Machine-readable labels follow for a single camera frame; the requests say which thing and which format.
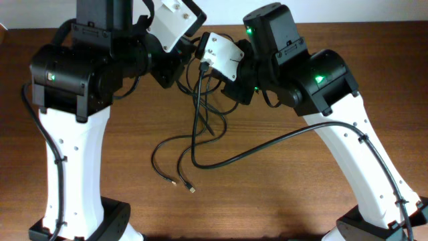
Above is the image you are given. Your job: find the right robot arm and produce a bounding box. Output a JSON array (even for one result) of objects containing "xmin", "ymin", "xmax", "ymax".
[{"xmin": 224, "ymin": 3, "xmax": 427, "ymax": 240}]

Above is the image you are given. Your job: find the right camera cable black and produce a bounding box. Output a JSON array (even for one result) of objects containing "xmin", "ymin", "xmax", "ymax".
[{"xmin": 211, "ymin": 94, "xmax": 420, "ymax": 240}]

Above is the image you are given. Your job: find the camera cable black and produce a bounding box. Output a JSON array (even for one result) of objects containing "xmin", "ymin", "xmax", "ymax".
[
  {"xmin": 211, "ymin": 94, "xmax": 420, "ymax": 240},
  {"xmin": 20, "ymin": 82, "xmax": 68, "ymax": 241}
]

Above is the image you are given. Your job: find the left camera cable black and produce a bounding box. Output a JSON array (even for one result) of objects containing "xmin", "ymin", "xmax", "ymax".
[{"xmin": 20, "ymin": 82, "xmax": 68, "ymax": 241}]

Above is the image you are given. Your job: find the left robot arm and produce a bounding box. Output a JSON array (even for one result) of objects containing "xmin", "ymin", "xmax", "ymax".
[{"xmin": 21, "ymin": 0, "xmax": 207, "ymax": 240}]

